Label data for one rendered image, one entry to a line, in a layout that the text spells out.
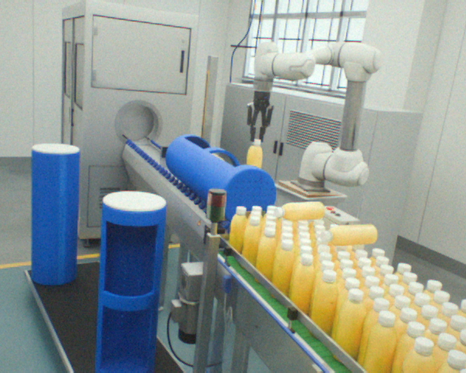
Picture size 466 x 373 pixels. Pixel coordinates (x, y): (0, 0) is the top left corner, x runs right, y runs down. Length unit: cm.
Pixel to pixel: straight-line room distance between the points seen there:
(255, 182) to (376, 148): 177
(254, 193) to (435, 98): 309
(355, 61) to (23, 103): 518
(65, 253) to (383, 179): 239
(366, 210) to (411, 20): 187
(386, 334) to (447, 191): 369
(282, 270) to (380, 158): 233
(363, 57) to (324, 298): 142
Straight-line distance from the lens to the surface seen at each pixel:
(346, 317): 145
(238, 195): 223
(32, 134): 713
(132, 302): 232
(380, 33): 519
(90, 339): 291
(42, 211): 332
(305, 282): 163
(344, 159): 273
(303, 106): 439
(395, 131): 399
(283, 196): 293
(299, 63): 215
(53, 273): 345
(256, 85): 228
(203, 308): 182
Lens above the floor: 169
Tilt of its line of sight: 15 degrees down
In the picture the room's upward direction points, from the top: 6 degrees clockwise
